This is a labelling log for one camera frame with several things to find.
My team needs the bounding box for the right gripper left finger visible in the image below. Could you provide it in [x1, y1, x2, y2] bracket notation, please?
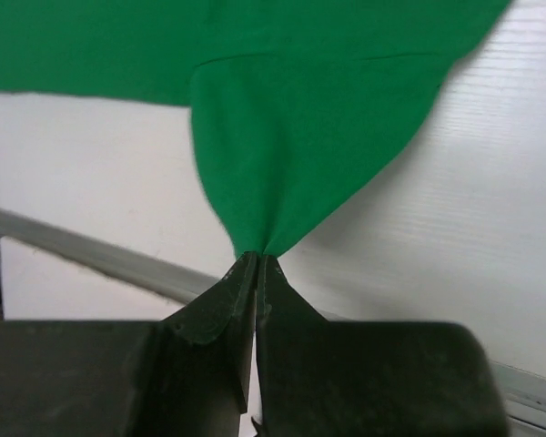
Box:
[0, 252, 258, 436]

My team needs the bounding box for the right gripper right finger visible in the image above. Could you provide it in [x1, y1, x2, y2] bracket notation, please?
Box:
[256, 256, 510, 436]

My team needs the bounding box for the green t shirt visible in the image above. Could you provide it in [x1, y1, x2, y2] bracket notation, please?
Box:
[0, 1, 508, 256]

